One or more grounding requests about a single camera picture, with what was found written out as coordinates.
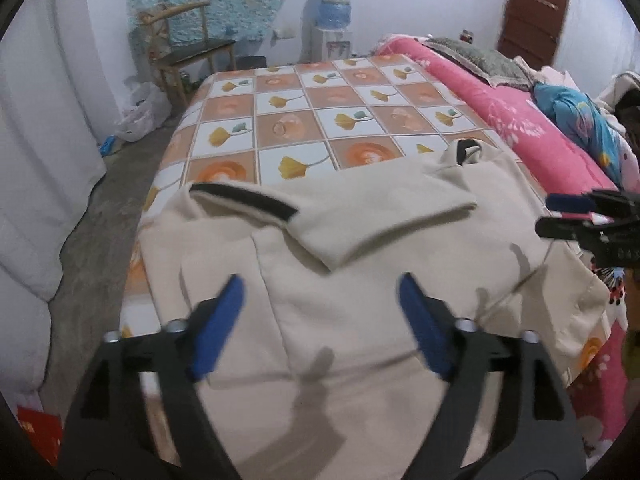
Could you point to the white plush cloth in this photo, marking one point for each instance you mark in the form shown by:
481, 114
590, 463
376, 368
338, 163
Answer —
622, 87

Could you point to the small dark box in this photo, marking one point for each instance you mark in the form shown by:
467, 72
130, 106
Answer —
467, 36

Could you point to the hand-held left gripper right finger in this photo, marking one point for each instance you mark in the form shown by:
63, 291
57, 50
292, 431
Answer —
425, 330

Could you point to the red paper bag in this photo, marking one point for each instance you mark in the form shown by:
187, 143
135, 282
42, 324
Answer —
40, 435

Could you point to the blue floral cloth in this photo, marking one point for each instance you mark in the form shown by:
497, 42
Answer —
575, 115

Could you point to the white plastic bag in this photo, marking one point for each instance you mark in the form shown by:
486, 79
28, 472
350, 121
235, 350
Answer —
142, 112

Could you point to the brown wooden door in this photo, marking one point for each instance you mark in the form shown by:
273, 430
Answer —
535, 10

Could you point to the white curtain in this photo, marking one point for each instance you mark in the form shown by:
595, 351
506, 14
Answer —
40, 135

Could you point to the pink floral blanket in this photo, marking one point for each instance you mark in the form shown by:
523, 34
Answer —
525, 130

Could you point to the cream jacket with black trim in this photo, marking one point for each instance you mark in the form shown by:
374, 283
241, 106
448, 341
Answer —
350, 310

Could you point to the white water dispenser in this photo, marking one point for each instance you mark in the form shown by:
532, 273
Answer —
332, 45

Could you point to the white wall socket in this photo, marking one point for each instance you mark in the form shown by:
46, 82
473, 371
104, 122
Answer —
283, 33

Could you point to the small blue item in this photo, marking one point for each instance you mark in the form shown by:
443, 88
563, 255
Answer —
107, 146

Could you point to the black bin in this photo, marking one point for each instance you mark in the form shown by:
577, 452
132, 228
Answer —
252, 62

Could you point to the pale pink cloth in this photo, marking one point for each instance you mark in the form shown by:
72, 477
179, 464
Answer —
545, 77

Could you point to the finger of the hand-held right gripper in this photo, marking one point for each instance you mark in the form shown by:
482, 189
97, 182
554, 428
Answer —
570, 202
565, 228

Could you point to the wooden chair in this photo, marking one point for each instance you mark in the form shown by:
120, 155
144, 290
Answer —
200, 52

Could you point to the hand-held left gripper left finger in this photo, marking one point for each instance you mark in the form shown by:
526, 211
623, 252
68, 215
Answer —
215, 330

